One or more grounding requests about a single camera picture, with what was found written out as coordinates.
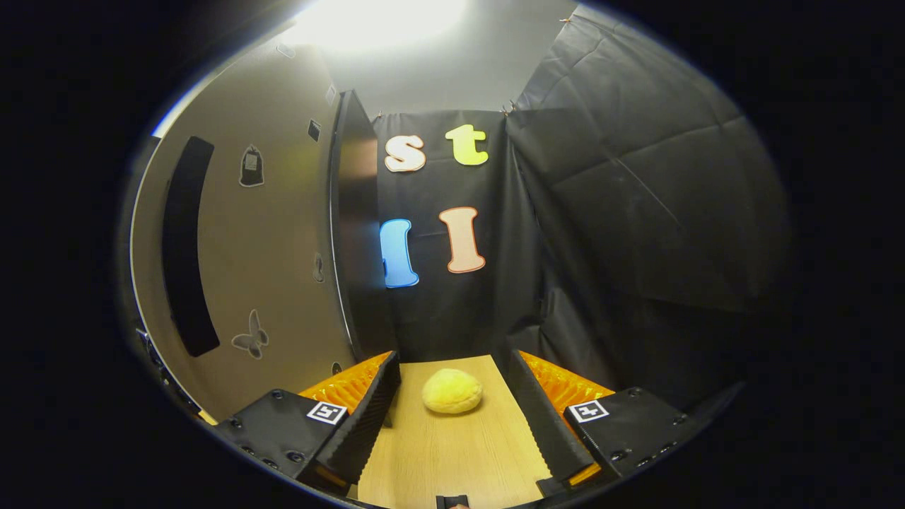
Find yellow round foam bun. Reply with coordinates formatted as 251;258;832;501
421;368;484;416

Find black backdrop cloth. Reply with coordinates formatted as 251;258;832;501
371;4;794;412

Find dark grey cabinet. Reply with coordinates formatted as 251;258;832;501
329;89;398;363

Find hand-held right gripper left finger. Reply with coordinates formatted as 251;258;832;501
214;351;402;497

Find black cabinet door handle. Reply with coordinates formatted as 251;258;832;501
162;136;222;358

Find large ceiling light panel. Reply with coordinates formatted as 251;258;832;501
281;0;469;52

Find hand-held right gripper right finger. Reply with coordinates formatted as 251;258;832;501
508;349;699;498

